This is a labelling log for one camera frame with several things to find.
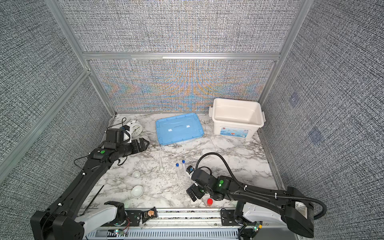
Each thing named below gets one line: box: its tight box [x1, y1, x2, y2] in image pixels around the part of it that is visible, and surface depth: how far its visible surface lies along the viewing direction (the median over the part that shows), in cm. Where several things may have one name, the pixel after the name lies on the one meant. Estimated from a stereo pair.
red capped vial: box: [206, 198, 214, 207], surface depth 78 cm
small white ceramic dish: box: [132, 171, 141, 179], surface depth 87 cm
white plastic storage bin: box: [208, 98, 266, 139], surface depth 105 cm
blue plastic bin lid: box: [156, 113, 204, 146], surface depth 112 cm
